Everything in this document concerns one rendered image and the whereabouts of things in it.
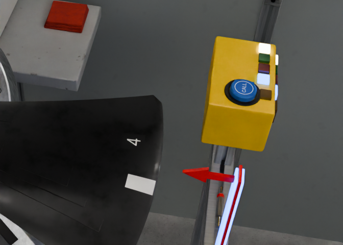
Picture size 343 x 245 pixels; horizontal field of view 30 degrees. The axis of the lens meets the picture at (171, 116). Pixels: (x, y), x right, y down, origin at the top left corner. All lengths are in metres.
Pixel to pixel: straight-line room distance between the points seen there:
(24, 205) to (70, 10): 0.75
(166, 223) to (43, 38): 0.93
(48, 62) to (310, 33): 0.58
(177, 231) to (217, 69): 1.14
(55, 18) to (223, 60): 0.47
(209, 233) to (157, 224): 1.03
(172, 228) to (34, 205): 1.40
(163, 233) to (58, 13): 0.93
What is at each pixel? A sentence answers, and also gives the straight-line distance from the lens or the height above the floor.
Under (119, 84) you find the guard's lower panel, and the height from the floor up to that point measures 0.59.
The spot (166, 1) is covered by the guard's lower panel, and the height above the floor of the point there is 0.87.
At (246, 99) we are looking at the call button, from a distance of 0.95.
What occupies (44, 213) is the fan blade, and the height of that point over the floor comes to 1.16.
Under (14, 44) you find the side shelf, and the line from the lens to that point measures 1.34.
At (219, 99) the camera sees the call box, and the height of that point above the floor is 1.07.
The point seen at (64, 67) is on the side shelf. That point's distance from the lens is 1.29.
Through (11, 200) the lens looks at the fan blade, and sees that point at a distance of 0.70.
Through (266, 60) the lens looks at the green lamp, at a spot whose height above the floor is 1.08.
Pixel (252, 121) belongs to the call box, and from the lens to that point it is 0.96.
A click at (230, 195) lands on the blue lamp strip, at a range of 0.73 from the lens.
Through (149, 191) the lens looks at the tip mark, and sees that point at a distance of 0.72.
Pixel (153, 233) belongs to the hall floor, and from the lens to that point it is 2.06.
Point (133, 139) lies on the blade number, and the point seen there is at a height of 1.18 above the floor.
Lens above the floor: 1.74
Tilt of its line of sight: 47 degrees down
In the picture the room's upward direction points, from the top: 8 degrees clockwise
